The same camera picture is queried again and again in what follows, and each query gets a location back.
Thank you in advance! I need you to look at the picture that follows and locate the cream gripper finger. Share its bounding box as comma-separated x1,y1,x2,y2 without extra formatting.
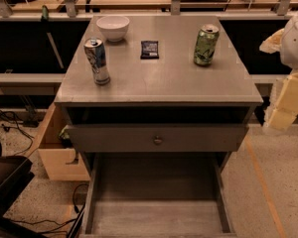
259,29,284,54
263,70,298,131

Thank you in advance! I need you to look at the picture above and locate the green soda can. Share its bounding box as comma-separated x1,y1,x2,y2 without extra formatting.
194,24,220,66

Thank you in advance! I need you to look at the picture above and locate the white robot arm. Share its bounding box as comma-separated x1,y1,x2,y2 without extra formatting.
259,11,298,135

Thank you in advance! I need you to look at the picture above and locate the grey drawer cabinet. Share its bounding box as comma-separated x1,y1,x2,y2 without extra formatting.
54,15,264,238

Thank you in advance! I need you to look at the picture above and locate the open grey lower drawer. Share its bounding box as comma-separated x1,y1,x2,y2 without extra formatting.
79,154,237,238

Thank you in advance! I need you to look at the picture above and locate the silver blue energy can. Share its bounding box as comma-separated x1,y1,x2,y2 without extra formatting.
83,38,110,85

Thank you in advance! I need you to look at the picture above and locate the grey top drawer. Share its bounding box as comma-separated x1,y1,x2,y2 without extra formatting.
67,124,248,153

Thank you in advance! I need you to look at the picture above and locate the dark blue snack packet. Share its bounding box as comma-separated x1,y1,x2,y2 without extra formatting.
140,41,159,60

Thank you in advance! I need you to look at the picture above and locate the white ceramic bowl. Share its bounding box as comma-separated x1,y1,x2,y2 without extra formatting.
96,16,130,42

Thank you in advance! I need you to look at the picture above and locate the light wooden box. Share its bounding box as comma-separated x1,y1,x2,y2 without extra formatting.
27,103,89,181

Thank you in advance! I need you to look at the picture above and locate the black floor equipment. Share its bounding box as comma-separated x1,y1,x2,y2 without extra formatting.
0,142,34,218

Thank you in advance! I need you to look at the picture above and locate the black floor cable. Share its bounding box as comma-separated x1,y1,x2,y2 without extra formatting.
0,82,36,157

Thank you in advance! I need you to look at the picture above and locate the metal railing frame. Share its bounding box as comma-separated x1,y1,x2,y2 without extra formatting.
0,0,298,22

